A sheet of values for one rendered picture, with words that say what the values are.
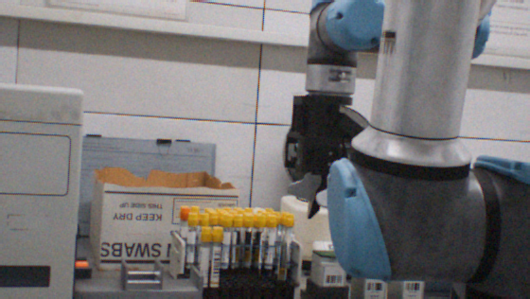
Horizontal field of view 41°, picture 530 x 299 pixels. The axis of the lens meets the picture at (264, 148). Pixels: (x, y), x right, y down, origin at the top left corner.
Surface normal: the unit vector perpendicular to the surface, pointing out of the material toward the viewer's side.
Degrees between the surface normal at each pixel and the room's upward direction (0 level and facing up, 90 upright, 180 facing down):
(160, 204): 94
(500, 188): 42
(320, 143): 90
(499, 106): 90
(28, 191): 90
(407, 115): 99
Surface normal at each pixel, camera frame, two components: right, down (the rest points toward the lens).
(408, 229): 0.09, 0.19
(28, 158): 0.29, 0.07
